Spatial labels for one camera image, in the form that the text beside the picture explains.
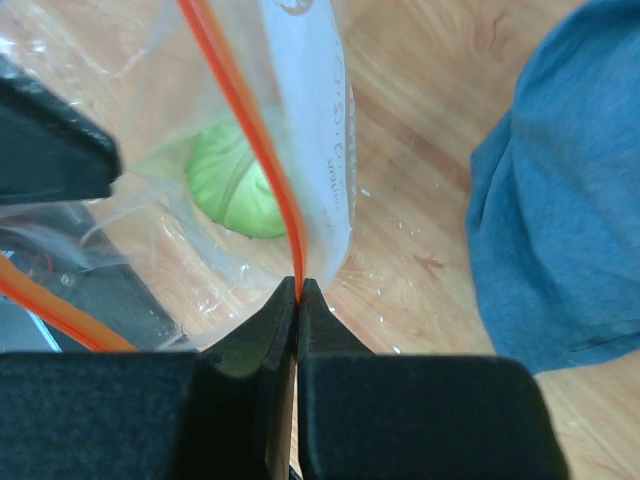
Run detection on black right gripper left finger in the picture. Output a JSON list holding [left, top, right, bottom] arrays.
[[1, 278, 297, 479]]

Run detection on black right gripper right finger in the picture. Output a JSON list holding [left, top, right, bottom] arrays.
[[298, 280, 570, 479]]

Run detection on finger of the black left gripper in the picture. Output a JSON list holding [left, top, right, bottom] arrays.
[[1, 57, 122, 205]]

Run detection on green cabbage toy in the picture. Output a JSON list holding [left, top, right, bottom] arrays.
[[184, 122, 286, 239]]

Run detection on clear zip top bag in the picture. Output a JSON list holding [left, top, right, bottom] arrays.
[[1, 1, 357, 353]]

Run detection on blue crumpled cloth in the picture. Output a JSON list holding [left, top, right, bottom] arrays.
[[466, 1, 639, 374]]

